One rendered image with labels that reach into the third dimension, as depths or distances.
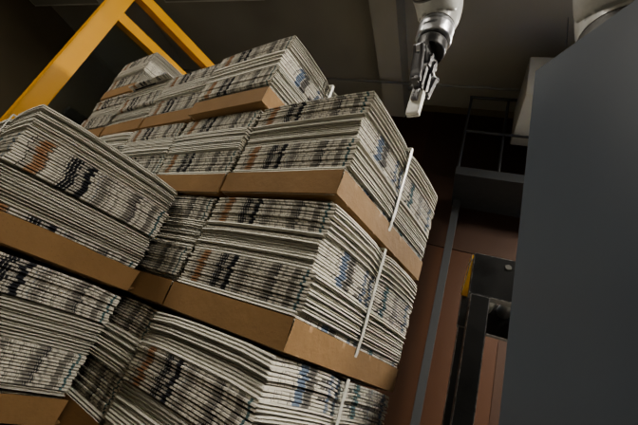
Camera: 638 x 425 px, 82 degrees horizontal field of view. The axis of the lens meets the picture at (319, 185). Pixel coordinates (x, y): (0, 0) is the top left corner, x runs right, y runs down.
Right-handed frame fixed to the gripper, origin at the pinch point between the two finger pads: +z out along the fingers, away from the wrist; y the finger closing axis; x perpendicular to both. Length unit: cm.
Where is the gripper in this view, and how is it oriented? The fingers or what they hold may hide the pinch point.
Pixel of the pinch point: (415, 103)
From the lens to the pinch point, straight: 89.5
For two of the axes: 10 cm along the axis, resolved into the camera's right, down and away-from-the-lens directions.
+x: 7.9, 0.0, -6.1
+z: -3.2, 8.5, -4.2
